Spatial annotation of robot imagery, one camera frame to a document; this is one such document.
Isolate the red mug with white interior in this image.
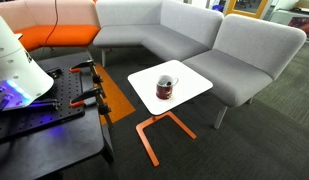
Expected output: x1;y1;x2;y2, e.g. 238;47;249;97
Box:
155;74;179;101

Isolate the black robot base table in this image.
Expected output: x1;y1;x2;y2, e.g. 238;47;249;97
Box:
0;51;116;180

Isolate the orange floor mat strip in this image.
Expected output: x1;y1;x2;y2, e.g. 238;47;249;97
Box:
94;63;137;126

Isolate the grey corner sofa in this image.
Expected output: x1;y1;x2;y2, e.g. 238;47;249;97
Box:
92;0;225;68

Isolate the black orange-tipped bar clamp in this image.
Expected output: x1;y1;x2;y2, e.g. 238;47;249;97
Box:
69;86;114;130
69;59;104;85

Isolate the grey single sofa seat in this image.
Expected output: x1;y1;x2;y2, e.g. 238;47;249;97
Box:
181;13;308;130

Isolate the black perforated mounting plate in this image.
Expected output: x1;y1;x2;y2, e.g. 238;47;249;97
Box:
0;65;86;145

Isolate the pink sofa with orange seat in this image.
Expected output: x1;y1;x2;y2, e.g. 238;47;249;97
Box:
0;0;101;52

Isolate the white cabinet with red poster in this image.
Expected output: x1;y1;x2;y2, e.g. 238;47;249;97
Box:
269;7;309;42

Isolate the white side table orange frame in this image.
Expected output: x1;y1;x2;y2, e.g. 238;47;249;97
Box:
127;59;214;168

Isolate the red cable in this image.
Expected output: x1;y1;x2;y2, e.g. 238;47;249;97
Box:
36;0;60;61

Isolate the yellow door frame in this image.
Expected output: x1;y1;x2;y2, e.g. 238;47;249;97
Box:
223;0;273;20

